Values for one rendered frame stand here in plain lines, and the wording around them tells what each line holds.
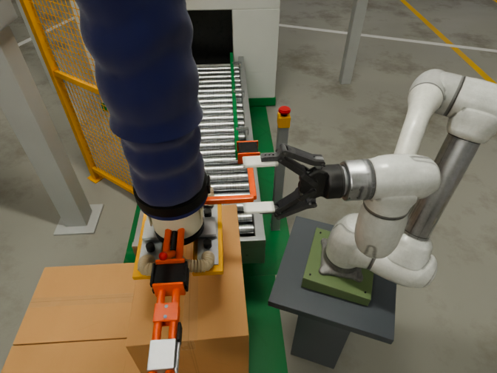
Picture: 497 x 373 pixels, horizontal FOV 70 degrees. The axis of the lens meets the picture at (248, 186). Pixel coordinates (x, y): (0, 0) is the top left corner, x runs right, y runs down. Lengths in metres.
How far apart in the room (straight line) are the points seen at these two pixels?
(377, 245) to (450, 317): 1.79
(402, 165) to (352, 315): 0.89
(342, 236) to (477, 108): 0.60
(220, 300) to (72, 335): 0.79
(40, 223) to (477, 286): 3.18
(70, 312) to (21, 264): 1.13
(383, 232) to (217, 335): 0.67
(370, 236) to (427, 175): 0.19
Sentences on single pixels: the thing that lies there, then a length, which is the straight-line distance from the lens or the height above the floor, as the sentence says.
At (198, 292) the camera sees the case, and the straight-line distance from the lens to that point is 1.35.
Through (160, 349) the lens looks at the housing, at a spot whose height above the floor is 1.25.
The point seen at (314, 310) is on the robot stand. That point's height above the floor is 0.75.
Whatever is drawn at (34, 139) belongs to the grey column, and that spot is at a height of 0.83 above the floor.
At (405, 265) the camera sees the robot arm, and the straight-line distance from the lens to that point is 1.42.
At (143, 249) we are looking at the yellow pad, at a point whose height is 1.13.
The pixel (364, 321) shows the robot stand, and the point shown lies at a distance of 1.57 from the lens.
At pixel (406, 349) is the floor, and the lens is 2.44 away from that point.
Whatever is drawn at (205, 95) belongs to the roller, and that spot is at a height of 0.55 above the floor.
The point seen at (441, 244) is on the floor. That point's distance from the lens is 3.00.
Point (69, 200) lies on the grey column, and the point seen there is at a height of 0.29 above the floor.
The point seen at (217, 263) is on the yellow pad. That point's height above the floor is 1.13.
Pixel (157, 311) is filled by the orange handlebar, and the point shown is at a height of 1.25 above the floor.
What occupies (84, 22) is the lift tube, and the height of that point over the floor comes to 1.85.
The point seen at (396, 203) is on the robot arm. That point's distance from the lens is 0.82.
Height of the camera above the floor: 2.10
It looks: 43 degrees down
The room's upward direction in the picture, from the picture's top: straight up
